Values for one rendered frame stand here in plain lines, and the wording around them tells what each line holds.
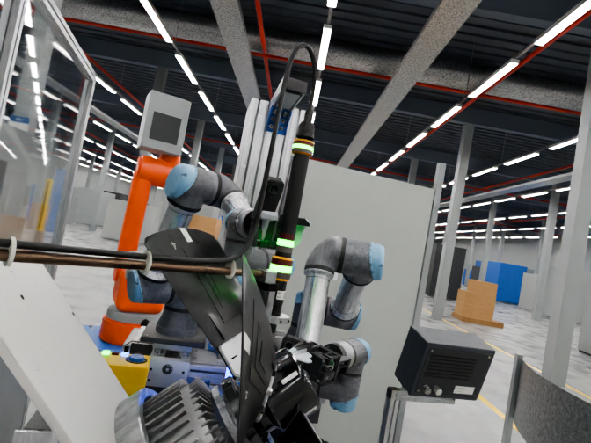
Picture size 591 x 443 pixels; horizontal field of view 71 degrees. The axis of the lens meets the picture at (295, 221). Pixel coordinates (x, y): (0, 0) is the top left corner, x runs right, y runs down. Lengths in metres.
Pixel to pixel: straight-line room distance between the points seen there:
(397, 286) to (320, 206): 0.80
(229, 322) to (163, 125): 4.15
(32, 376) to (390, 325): 2.65
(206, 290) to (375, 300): 2.27
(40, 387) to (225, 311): 0.32
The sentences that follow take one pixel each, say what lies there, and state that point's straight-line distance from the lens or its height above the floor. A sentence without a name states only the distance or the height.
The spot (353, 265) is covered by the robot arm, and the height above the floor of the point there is 1.42.
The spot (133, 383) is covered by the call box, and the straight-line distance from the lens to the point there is 1.19.
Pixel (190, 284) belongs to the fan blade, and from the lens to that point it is 0.75.
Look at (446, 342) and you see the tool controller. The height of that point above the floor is 1.23.
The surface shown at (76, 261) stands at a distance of 0.58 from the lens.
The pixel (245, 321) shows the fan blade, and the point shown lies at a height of 1.37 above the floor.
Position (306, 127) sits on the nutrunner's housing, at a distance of 0.84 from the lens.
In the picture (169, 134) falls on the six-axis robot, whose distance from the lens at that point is 4.81.
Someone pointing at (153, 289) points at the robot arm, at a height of 1.20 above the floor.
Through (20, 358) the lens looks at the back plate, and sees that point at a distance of 0.60.
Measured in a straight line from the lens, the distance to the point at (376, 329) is 3.01.
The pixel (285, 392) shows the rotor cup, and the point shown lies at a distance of 0.73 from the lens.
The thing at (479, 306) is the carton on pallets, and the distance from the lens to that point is 13.33.
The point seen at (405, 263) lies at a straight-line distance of 3.03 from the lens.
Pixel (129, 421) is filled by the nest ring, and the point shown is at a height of 1.15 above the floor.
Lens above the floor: 1.46
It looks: 2 degrees up
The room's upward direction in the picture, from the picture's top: 10 degrees clockwise
